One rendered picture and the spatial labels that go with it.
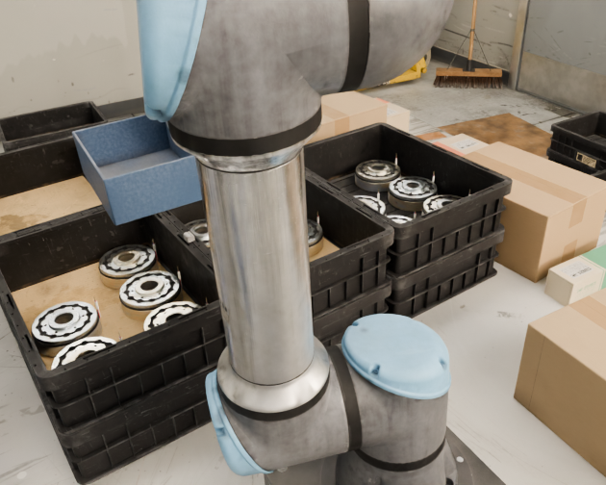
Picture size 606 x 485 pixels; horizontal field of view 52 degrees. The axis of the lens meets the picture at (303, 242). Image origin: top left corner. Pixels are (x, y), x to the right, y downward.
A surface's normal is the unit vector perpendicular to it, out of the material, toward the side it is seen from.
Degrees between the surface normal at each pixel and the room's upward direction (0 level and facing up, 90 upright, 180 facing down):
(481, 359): 0
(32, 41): 90
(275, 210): 94
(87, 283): 0
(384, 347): 6
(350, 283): 90
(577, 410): 90
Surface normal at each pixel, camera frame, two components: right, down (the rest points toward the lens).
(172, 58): 0.19, 0.58
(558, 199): -0.04, -0.84
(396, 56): 0.44, 0.76
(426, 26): 0.73, 0.41
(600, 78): -0.88, 0.29
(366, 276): 0.56, 0.42
